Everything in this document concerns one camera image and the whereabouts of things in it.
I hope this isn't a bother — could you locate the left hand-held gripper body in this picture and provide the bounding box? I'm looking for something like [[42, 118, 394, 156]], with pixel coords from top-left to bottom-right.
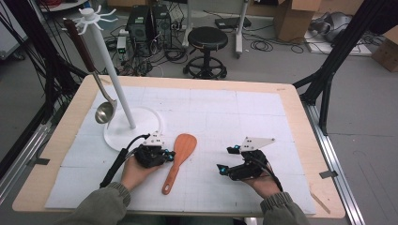
[[133, 130, 172, 170]]

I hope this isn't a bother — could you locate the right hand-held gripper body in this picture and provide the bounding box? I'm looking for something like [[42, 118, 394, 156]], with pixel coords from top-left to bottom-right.
[[227, 136, 276, 182]]

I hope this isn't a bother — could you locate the white utensil rack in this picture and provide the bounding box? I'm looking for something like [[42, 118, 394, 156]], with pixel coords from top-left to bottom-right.
[[72, 4, 164, 153]]

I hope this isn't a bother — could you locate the steel ladle with wooden handle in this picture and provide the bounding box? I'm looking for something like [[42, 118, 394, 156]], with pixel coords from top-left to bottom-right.
[[63, 18, 118, 125]]

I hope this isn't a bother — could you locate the person's left hand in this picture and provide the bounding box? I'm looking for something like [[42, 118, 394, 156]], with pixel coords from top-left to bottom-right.
[[120, 155, 162, 192]]

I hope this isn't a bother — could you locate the person's right hand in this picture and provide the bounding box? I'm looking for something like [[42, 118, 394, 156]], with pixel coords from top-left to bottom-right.
[[242, 170, 283, 200]]

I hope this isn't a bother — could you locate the wooden rice paddle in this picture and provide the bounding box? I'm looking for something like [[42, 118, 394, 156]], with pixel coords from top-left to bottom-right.
[[161, 133, 198, 196]]

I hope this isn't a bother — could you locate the black tape piece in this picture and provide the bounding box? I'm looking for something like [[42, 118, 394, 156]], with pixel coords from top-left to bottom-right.
[[318, 170, 339, 180], [26, 157, 51, 167]]

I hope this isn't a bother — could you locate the thin wooden stick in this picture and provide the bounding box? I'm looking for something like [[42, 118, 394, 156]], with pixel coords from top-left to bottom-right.
[[309, 191, 331, 215]]

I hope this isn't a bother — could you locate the black round stool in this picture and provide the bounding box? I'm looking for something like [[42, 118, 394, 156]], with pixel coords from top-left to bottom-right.
[[182, 26, 229, 80]]

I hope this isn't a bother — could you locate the white power supply box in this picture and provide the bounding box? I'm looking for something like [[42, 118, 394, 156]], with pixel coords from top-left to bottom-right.
[[115, 29, 130, 62]]

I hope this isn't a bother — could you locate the white stand leg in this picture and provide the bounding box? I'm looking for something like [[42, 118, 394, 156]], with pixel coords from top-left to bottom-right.
[[234, 0, 250, 59], [182, 0, 193, 48]]

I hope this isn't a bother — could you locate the large black computer tower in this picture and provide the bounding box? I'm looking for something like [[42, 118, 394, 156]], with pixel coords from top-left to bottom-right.
[[126, 5, 156, 57]]

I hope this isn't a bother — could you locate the slim black computer tower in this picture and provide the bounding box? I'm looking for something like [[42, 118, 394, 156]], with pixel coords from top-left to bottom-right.
[[151, 4, 173, 50]]

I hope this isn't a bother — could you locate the black flat device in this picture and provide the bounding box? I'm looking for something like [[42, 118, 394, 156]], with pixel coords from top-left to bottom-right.
[[215, 16, 253, 30]]

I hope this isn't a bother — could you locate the open cardboard box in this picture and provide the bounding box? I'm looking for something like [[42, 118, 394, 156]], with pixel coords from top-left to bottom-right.
[[273, 0, 323, 43]]

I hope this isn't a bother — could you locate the grey bag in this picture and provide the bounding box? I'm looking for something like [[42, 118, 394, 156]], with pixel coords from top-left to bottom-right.
[[309, 11, 353, 43]]

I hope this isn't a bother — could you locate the round white table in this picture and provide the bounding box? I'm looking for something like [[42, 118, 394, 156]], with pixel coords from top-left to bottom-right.
[[38, 0, 88, 13]]

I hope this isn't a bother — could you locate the closed cardboard box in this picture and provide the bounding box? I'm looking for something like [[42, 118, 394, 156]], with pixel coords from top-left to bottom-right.
[[371, 26, 398, 73]]

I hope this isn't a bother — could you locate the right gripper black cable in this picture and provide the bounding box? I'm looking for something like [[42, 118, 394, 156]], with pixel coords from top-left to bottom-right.
[[254, 156, 284, 192]]

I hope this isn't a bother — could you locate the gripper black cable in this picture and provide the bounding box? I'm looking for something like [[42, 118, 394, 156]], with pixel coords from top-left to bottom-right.
[[254, 156, 284, 192], [99, 133, 152, 189]]

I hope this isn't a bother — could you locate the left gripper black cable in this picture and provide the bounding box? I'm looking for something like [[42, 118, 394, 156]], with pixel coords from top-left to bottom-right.
[[99, 133, 152, 189]]

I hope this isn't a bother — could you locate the aluminium rail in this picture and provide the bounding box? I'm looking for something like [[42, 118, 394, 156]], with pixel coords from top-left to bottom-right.
[[301, 101, 365, 225], [0, 123, 53, 204]]

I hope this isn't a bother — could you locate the coiled black cable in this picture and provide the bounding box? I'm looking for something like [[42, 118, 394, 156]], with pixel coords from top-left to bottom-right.
[[250, 39, 274, 53]]

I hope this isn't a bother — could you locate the black metal frame stand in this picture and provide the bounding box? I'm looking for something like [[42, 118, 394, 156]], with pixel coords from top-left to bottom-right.
[[293, 0, 398, 136], [0, 0, 88, 179]]

